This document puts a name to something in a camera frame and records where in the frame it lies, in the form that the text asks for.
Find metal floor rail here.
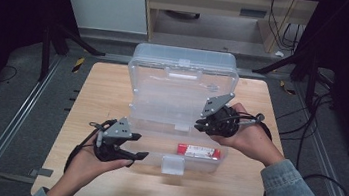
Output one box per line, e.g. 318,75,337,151
0,46,65,196
279,81,349,196

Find person's left hand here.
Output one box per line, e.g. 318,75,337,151
46,129,137,196

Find white cabinet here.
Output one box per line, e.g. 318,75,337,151
55,0,153,37

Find black cables under desk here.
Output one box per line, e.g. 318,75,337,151
263,0,309,54

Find clear plastic storage box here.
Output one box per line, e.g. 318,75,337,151
114,40,243,183

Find person's right hand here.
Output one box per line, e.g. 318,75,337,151
210,99,292,170

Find yellow and black tape strip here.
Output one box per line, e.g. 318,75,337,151
71,55,87,75
278,79,299,97

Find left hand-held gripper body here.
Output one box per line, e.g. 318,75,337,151
90,113,136,166

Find black metal stand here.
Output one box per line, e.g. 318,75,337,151
248,41,324,109
36,16,110,90

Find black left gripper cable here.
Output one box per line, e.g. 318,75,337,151
63,113,117,179

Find thin black floor cable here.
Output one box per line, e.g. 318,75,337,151
0,64,19,87

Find black floor cables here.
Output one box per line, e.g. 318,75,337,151
272,85,336,147

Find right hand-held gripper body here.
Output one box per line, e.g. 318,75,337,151
197,88,244,141

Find light wooden desk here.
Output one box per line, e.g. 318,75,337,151
137,0,319,60

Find grey tape piece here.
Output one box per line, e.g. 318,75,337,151
28,166,55,181

